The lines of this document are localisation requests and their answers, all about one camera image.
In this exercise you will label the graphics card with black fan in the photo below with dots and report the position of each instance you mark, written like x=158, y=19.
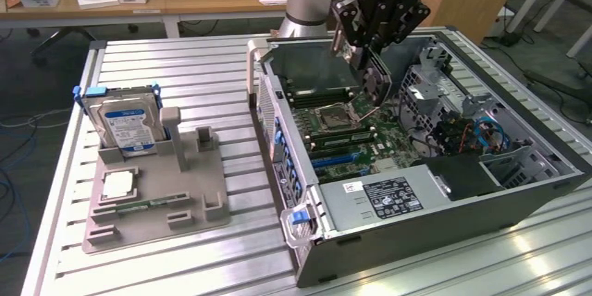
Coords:
x=377, y=84

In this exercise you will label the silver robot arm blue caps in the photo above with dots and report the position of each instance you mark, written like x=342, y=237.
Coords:
x=306, y=5

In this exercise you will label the black RAM slot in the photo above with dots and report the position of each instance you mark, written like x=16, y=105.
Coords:
x=317, y=94
x=316, y=89
x=320, y=99
x=321, y=104

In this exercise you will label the blue expansion slot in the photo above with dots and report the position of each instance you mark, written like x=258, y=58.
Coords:
x=337, y=161

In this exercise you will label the wooden cabinet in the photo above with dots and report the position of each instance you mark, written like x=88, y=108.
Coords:
x=472, y=15

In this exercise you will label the white box red button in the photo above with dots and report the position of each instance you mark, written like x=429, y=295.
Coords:
x=504, y=22

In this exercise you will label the perforated metal disk bay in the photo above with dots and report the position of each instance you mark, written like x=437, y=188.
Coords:
x=422, y=93

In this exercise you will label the black power adapter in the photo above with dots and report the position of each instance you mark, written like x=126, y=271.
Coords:
x=508, y=39

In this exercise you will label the CPU socket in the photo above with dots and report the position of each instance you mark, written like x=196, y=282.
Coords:
x=333, y=117

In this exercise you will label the green motherboard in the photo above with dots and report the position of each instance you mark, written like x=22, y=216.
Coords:
x=390, y=145

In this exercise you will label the black office chair base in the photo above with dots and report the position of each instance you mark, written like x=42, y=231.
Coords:
x=48, y=43
x=558, y=84

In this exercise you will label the silver chipset heatsink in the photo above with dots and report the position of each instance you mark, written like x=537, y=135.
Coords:
x=385, y=165

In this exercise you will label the black plastic cover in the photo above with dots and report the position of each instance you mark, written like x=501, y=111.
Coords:
x=462, y=178

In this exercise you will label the grey power supply unit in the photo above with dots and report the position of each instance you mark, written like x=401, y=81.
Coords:
x=393, y=192

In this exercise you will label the hard disk blue label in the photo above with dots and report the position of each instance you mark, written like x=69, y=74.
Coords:
x=124, y=133

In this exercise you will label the blue release latch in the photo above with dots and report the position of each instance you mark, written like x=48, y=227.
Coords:
x=297, y=218

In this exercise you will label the black and silver PC case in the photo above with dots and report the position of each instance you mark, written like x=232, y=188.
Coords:
x=438, y=240

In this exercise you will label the silver CPU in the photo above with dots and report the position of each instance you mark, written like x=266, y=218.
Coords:
x=118, y=186

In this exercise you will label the grey parts rack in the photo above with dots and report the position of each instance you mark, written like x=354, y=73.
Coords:
x=152, y=230

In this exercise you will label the white table frame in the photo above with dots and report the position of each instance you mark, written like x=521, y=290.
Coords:
x=578, y=43

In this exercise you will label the silver disk bay bracket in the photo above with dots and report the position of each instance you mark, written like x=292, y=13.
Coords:
x=522, y=157

